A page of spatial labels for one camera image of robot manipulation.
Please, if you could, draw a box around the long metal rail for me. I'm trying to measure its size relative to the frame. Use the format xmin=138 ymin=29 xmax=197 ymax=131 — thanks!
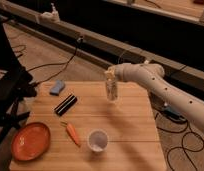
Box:
xmin=0 ymin=0 xmax=204 ymax=92

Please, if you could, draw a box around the black floor cable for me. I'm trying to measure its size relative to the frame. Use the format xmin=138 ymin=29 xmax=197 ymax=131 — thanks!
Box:
xmin=26 ymin=36 xmax=84 ymax=86

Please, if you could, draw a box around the white object on rail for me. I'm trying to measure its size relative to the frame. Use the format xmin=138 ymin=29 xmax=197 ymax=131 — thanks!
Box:
xmin=41 ymin=4 xmax=60 ymax=22

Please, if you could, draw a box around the orange plate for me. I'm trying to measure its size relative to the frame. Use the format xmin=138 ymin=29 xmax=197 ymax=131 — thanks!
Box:
xmin=11 ymin=122 xmax=51 ymax=161

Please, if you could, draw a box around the black cable on carpet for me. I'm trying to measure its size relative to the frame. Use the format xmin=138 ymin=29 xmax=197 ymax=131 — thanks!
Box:
xmin=154 ymin=111 xmax=204 ymax=171

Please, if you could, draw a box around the white plastic cup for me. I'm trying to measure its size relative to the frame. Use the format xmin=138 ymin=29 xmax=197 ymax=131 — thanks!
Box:
xmin=87 ymin=130 xmax=108 ymax=153

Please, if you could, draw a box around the black rectangular box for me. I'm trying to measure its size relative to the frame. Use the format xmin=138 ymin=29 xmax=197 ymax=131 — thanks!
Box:
xmin=54 ymin=94 xmax=77 ymax=116

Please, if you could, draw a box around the orange toy carrot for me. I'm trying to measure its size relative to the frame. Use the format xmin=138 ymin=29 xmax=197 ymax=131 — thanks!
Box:
xmin=62 ymin=122 xmax=81 ymax=147

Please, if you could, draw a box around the blue sponge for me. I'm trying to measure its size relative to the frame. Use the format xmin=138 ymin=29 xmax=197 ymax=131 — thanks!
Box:
xmin=50 ymin=80 xmax=65 ymax=96

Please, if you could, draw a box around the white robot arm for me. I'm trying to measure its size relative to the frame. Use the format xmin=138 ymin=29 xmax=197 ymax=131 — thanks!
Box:
xmin=105 ymin=63 xmax=204 ymax=133

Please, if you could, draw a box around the clear plastic bottle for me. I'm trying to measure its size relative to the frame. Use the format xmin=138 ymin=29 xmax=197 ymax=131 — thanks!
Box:
xmin=105 ymin=79 xmax=118 ymax=101

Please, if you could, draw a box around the black tripod stand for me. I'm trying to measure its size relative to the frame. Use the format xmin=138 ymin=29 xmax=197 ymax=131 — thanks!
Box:
xmin=0 ymin=19 xmax=37 ymax=144

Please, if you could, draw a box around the blue device on floor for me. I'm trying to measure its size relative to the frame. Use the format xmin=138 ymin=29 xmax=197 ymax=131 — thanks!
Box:
xmin=164 ymin=106 xmax=182 ymax=120

